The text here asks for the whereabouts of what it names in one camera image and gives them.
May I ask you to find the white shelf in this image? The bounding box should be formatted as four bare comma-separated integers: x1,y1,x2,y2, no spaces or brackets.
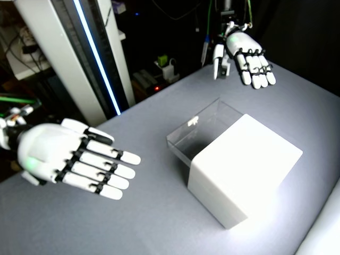
0,25,52,81

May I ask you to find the white box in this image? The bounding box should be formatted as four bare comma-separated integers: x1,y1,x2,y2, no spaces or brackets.
187,113,304,230

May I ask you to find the grey table cloth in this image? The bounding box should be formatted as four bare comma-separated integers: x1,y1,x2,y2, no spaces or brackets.
0,61,340,255

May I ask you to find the purple box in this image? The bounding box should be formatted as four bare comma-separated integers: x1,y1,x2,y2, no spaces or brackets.
110,0,127,14

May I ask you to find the white charger adapter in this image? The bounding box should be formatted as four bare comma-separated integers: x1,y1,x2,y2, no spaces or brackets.
161,58,177,81

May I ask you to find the hanging green cable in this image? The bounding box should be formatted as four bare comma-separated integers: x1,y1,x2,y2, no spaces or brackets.
205,0,213,40

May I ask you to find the clear plastic drawer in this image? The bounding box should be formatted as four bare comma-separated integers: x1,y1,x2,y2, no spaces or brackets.
166,97,244,168

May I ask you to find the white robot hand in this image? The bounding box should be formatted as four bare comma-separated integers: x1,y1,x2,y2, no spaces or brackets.
212,30,277,90
16,118,141,200

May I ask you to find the black device with red light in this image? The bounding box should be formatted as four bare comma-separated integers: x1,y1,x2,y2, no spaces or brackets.
132,69,167,97

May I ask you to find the blue and white connector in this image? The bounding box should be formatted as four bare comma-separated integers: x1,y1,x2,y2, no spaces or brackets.
201,33,211,67

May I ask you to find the white column with light strip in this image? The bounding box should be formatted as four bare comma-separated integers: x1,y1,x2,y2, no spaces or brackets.
14,0,136,124

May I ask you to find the black looped cable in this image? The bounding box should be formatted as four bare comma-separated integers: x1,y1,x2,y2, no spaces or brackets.
150,0,201,21

